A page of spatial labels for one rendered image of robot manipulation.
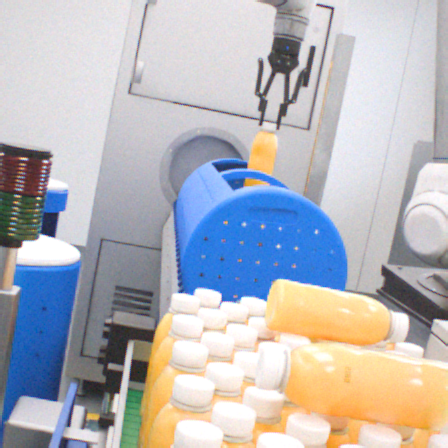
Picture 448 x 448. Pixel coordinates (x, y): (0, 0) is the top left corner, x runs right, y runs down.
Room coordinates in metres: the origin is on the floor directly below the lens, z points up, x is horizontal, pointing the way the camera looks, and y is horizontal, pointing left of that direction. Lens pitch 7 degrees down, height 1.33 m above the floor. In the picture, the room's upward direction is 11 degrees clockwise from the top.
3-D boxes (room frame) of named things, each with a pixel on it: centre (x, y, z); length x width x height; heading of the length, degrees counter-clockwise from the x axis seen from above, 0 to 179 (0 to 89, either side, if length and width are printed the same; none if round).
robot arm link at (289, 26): (2.14, -0.08, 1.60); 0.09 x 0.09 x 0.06
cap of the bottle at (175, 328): (0.98, 0.01, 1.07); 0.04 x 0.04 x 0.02
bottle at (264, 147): (2.13, -0.08, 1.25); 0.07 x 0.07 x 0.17
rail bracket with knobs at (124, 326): (1.23, 0.09, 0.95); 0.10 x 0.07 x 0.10; 95
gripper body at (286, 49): (2.14, -0.08, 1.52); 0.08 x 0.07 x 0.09; 95
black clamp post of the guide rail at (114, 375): (1.05, 0.10, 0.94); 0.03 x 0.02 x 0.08; 5
